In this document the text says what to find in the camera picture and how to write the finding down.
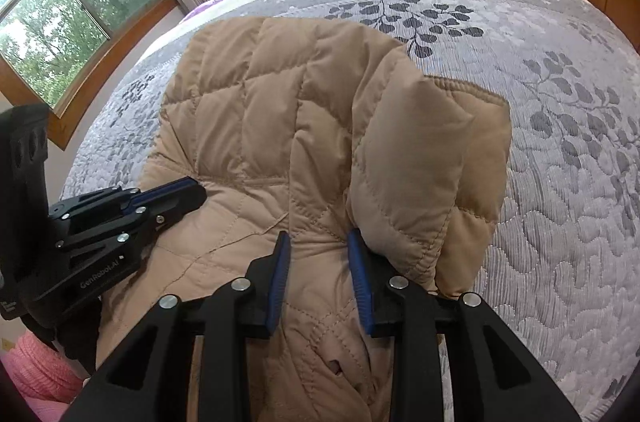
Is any beige quilted down jacket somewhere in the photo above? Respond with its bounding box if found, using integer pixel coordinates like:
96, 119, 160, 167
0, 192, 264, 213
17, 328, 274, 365
95, 16, 512, 422

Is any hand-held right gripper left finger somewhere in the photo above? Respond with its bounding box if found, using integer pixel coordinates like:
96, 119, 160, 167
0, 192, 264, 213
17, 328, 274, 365
62, 231, 292, 422

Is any pink knitted clothing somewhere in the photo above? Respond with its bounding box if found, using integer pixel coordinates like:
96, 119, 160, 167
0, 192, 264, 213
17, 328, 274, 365
0, 332, 93, 422

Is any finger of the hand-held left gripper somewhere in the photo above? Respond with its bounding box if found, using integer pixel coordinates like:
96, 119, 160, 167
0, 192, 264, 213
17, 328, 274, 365
54, 185, 209, 252
47, 176, 202, 221

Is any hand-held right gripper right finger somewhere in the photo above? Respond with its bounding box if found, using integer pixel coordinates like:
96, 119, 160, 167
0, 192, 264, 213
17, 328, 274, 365
347, 228, 583, 422

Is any wood-framed window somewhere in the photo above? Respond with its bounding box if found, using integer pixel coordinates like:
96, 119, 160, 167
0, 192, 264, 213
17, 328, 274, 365
0, 0, 178, 150

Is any grey leaf-print bedspread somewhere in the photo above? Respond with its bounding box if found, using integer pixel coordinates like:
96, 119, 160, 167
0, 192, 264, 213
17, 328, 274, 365
60, 0, 640, 422

